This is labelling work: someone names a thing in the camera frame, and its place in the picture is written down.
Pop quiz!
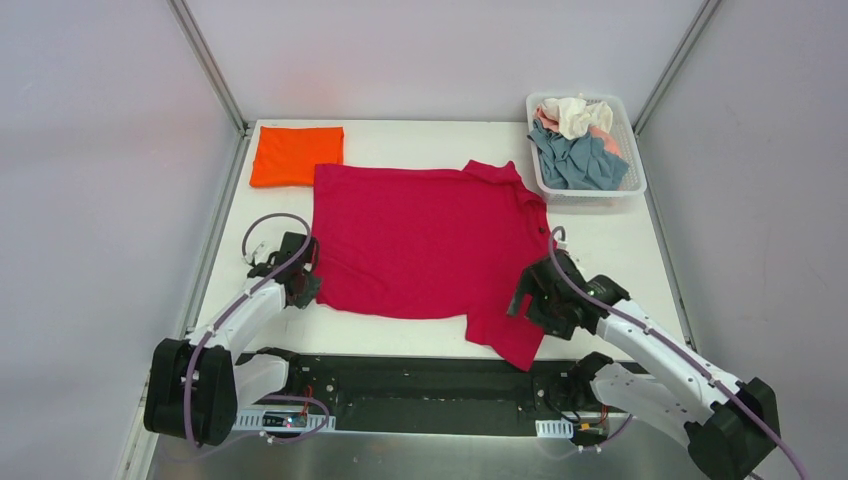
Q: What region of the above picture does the folded orange t shirt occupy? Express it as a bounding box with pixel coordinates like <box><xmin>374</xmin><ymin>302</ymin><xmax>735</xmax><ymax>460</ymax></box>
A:
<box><xmin>249</xmin><ymin>127</ymin><xmax>345</xmax><ymax>188</ymax></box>

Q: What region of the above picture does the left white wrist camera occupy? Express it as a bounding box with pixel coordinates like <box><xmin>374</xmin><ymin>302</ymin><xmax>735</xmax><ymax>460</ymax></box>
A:
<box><xmin>246</xmin><ymin>241</ymin><xmax>273</xmax><ymax>264</ymax></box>

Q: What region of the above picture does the cream white t shirt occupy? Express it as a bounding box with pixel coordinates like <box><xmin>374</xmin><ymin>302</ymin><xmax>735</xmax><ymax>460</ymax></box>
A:
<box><xmin>535</xmin><ymin>97</ymin><xmax>614</xmax><ymax>140</ymax></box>

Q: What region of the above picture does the grey blue t shirt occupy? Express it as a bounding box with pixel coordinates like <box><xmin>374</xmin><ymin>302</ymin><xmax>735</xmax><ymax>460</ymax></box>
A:
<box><xmin>528</xmin><ymin>119</ymin><xmax>630</xmax><ymax>191</ymax></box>

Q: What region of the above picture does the left aluminium frame rail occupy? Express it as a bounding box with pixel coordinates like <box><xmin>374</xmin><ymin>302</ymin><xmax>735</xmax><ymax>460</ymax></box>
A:
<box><xmin>169</xmin><ymin>1</ymin><xmax>247</xmax><ymax>337</ymax></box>

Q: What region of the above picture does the right aluminium frame rail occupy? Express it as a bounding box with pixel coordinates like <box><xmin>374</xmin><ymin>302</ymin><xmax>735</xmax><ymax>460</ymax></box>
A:
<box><xmin>632</xmin><ymin>0</ymin><xmax>723</xmax><ymax>138</ymax></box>

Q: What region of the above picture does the right white cable duct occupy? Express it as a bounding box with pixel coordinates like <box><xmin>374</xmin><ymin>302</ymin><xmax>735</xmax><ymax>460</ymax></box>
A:
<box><xmin>535</xmin><ymin>419</ymin><xmax>574</xmax><ymax>440</ymax></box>

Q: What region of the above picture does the light pink t shirt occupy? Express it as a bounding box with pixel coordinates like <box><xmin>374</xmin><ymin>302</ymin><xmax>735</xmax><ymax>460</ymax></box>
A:
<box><xmin>534</xmin><ymin>106</ymin><xmax>623</xmax><ymax>157</ymax></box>

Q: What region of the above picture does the aluminium frame rail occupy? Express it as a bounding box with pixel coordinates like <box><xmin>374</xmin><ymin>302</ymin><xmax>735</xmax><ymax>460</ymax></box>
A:
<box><xmin>169</xmin><ymin>1</ymin><xmax>247</xmax><ymax>337</ymax></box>
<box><xmin>632</xmin><ymin>0</ymin><xmax>723</xmax><ymax>138</ymax></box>

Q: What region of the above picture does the left white cable duct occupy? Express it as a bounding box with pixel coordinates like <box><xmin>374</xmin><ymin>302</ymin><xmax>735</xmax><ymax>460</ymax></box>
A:
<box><xmin>232</xmin><ymin>409</ymin><xmax>336</xmax><ymax>434</ymax></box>

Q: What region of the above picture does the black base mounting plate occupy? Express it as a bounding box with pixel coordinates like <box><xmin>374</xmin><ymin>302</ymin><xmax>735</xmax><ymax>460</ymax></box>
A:
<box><xmin>244</xmin><ymin>352</ymin><xmax>615</xmax><ymax>437</ymax></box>

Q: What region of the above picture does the crimson red t shirt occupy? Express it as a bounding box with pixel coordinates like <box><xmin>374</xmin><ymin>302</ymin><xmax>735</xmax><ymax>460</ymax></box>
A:
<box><xmin>312</xmin><ymin>161</ymin><xmax>549</xmax><ymax>370</ymax></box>

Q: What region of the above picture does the white cable duct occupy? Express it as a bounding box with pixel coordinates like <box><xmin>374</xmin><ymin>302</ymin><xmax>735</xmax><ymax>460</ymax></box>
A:
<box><xmin>535</xmin><ymin>419</ymin><xmax>574</xmax><ymax>440</ymax></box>
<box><xmin>232</xmin><ymin>409</ymin><xmax>336</xmax><ymax>434</ymax></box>

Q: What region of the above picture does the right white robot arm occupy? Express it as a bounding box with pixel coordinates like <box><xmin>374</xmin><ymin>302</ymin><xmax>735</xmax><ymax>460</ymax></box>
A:
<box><xmin>508</xmin><ymin>249</ymin><xmax>780</xmax><ymax>479</ymax></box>

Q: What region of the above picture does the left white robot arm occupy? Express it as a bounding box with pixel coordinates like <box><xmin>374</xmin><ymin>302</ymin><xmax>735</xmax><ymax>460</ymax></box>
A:
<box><xmin>143</xmin><ymin>232</ymin><xmax>322</xmax><ymax>446</ymax></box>

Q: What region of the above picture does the white plastic laundry basket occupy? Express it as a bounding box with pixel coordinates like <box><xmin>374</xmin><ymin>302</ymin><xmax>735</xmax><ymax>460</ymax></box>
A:
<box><xmin>526</xmin><ymin>93</ymin><xmax>647</xmax><ymax>205</ymax></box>

